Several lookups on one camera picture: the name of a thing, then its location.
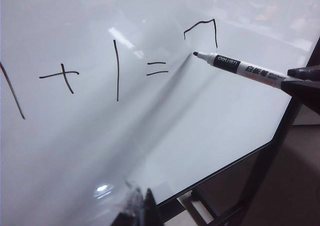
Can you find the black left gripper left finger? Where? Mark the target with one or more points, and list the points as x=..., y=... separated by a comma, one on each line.
x=130, y=216

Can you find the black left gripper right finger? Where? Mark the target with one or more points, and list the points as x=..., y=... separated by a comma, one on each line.
x=152, y=211

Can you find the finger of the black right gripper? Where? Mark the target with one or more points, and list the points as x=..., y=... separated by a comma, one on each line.
x=306, y=74
x=306, y=96

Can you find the white black whiteboard marker pen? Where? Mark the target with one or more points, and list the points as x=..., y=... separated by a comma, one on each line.
x=227, y=64

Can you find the black whiteboard stand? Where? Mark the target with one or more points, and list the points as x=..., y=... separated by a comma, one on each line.
x=268, y=166

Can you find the white whiteboard with black frame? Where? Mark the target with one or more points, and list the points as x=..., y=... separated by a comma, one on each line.
x=75, y=141

